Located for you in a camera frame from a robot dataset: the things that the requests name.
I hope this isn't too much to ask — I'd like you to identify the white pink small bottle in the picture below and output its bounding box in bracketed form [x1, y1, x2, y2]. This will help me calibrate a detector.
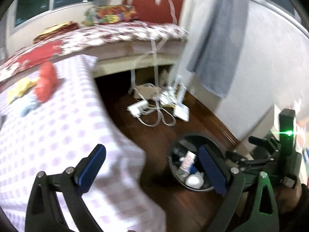
[177, 151, 196, 177]

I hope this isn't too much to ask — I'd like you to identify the red plastic bag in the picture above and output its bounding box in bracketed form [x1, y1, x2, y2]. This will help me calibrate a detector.
[34, 61, 58, 103]

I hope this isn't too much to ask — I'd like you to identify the yellow cloth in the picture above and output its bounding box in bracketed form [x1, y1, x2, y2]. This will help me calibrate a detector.
[8, 78, 38, 104]

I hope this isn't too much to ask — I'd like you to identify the black round trash bin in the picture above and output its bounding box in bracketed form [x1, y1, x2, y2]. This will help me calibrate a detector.
[167, 133, 227, 195]

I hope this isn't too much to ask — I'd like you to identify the right human hand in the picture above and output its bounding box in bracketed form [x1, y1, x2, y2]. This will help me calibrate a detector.
[274, 179, 302, 214]

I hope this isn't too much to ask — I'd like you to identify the pink checkered tablecloth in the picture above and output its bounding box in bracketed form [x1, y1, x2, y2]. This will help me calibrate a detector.
[1, 55, 166, 231]

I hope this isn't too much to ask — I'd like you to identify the white wifi router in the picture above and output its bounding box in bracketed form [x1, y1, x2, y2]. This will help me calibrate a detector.
[173, 103, 190, 122]

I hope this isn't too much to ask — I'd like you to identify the white power strip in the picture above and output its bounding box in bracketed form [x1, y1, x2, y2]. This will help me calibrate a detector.
[127, 100, 148, 118]

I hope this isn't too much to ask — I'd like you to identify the light blue crumpled cloth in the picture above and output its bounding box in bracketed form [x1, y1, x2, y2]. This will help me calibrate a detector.
[20, 101, 41, 117]

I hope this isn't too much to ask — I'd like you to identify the cardboard box under bed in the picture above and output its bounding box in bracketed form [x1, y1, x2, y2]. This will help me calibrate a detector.
[131, 67, 169, 100]

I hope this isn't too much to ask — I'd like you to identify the grey hanging towel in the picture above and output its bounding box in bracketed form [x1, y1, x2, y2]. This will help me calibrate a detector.
[187, 0, 249, 98]

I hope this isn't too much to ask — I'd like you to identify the floral bed quilt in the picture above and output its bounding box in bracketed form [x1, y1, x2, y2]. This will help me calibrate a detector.
[1, 21, 188, 83]

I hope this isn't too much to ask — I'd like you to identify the folded red yellow blanket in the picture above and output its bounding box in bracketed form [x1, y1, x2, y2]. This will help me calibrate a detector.
[32, 21, 79, 44]

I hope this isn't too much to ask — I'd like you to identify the colourful patterned pillow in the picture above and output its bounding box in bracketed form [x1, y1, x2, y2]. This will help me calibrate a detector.
[82, 4, 139, 26]

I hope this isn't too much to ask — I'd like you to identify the red padded headboard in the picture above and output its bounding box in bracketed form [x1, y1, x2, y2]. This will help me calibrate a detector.
[122, 0, 185, 26]

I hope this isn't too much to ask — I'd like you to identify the white cable bundle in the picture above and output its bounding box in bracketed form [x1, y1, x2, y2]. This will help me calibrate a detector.
[130, 0, 187, 128]

